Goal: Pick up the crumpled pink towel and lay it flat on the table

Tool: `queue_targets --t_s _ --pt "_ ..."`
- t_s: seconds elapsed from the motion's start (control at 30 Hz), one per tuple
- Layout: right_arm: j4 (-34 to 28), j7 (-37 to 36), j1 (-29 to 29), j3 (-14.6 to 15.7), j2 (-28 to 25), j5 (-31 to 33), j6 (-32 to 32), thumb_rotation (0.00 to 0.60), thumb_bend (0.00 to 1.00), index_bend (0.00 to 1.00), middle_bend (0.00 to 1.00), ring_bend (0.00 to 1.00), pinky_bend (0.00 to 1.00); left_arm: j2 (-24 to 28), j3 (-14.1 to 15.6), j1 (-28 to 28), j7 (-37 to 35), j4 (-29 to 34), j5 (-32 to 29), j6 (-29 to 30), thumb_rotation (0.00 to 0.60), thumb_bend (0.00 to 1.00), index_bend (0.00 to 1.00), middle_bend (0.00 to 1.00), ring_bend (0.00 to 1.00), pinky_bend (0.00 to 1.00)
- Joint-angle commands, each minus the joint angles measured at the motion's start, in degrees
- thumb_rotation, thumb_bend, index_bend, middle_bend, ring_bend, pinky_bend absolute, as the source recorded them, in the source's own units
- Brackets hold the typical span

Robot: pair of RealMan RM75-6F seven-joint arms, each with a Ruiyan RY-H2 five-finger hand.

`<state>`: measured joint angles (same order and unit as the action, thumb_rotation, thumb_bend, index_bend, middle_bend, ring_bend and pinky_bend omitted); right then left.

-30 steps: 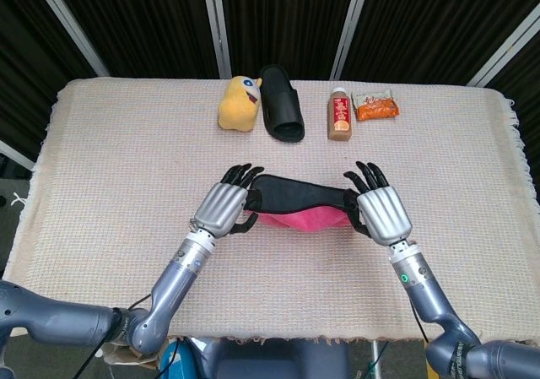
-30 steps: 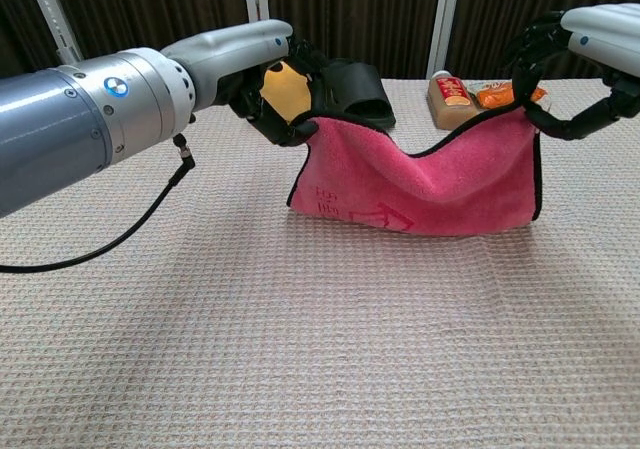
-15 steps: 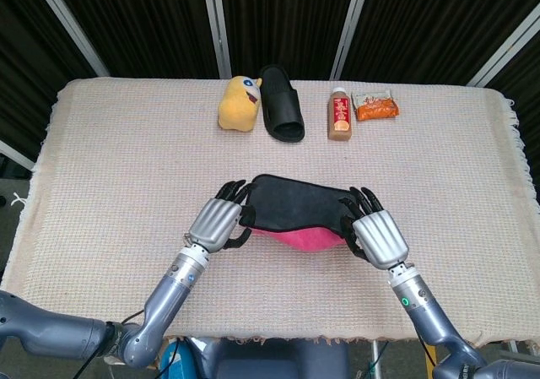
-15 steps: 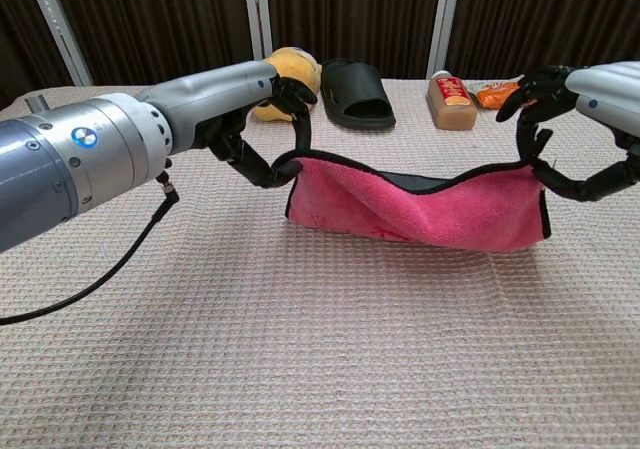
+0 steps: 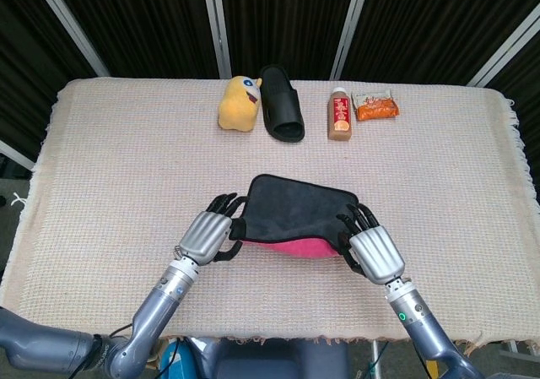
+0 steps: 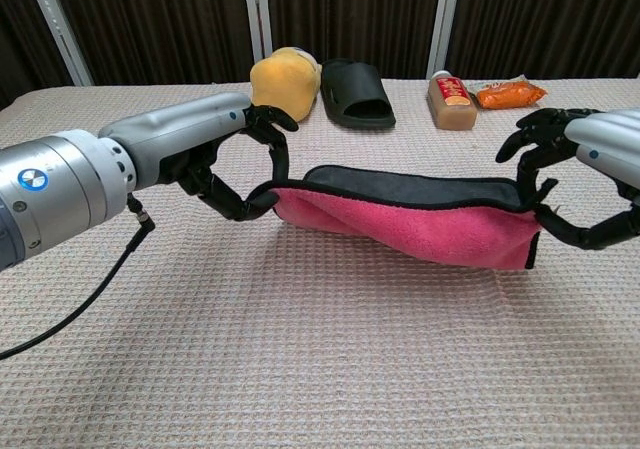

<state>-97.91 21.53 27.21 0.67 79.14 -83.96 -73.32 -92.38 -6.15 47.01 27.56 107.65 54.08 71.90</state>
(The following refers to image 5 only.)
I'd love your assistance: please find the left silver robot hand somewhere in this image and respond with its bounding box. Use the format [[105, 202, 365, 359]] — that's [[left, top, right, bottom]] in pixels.
[[172, 192, 246, 267]]

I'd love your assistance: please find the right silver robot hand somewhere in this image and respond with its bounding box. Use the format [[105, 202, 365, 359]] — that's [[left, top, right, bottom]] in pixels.
[[337, 203, 406, 285]]

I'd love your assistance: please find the pink and grey towel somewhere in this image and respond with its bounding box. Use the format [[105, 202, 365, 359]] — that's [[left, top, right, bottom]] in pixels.
[[229, 174, 359, 258]]

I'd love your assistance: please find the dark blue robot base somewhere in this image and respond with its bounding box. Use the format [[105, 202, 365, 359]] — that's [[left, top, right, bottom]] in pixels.
[[187, 336, 351, 379]]

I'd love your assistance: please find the white table leg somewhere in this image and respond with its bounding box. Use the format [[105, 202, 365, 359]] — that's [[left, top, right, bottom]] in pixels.
[[370, 339, 384, 379]]

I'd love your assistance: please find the beige woven tablecloth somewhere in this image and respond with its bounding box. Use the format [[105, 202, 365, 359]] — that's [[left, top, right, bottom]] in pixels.
[[0, 77, 528, 346]]

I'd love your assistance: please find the yellow plush toy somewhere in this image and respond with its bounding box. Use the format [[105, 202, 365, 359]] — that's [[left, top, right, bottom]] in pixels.
[[217, 75, 263, 133]]

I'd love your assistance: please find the blue plastic container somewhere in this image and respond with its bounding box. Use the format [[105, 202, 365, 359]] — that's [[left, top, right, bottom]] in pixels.
[[159, 339, 191, 379]]

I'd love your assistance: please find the brown drink bottle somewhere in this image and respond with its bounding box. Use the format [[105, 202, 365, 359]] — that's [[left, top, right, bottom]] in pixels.
[[327, 86, 352, 141]]

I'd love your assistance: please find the orange snack packet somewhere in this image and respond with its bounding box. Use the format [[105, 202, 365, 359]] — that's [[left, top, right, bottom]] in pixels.
[[351, 89, 400, 122]]

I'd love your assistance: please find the black rubber slipper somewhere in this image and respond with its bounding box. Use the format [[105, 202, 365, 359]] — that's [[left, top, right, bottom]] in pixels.
[[258, 64, 305, 143]]

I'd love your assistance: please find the white partition frame post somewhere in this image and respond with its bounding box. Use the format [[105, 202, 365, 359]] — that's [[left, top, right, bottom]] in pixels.
[[200, 0, 234, 79], [330, 0, 375, 81], [28, 0, 111, 79], [0, 139, 35, 172], [466, 5, 540, 88]]

